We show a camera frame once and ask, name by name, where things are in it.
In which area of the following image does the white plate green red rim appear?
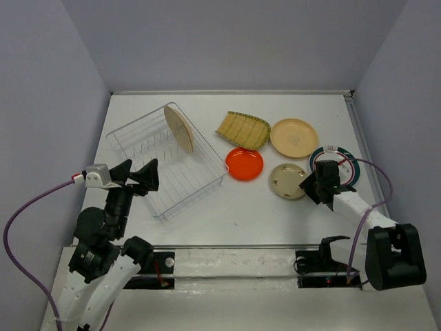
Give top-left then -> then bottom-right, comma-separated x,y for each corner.
309,146 -> 361,186

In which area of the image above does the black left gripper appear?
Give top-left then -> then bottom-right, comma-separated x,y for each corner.
107,157 -> 161,237

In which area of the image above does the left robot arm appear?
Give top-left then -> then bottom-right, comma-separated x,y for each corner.
42,159 -> 159,330

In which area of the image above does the large cream bird plate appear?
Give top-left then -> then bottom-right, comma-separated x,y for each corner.
164,106 -> 194,153

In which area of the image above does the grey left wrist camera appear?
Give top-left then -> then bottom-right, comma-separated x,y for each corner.
85,163 -> 112,188

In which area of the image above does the woven bamboo tray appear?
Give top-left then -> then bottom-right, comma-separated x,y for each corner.
216,111 -> 271,150

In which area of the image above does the small cream floral plate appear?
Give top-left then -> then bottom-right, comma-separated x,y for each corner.
269,163 -> 308,200

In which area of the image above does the white wire dish rack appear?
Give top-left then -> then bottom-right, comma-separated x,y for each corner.
106,102 -> 227,220

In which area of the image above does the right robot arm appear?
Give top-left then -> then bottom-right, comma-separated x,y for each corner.
299,158 -> 427,291

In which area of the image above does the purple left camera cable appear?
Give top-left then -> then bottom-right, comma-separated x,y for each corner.
3,174 -> 87,321

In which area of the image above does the orange plate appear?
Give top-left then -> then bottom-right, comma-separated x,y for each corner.
225,148 -> 264,181

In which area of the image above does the plain beige plate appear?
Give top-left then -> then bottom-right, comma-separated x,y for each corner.
270,119 -> 319,158

